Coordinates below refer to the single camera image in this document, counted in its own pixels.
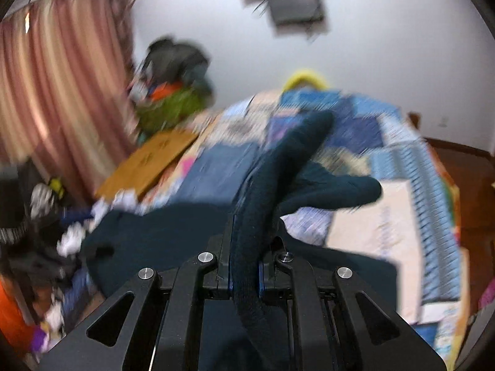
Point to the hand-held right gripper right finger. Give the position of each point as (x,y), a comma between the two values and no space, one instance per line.
(270,268)

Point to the pile of clothes and bags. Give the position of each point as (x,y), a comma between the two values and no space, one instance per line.
(172,85)

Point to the heap of mixed clothes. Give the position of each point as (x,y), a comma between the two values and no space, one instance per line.
(36,247)

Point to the brown cardboard sheet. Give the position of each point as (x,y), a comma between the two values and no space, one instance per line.
(149,162)

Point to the dark teal pants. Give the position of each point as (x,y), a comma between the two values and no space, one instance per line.
(255,216)

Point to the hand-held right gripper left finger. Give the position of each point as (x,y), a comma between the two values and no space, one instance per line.
(228,262)

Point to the patchwork quilt bed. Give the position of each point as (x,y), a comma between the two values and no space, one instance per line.
(390,170)

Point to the yellow plastic hanger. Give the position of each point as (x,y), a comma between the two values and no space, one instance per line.
(305,78)

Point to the pink striped curtain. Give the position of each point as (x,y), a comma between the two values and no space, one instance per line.
(58,89)

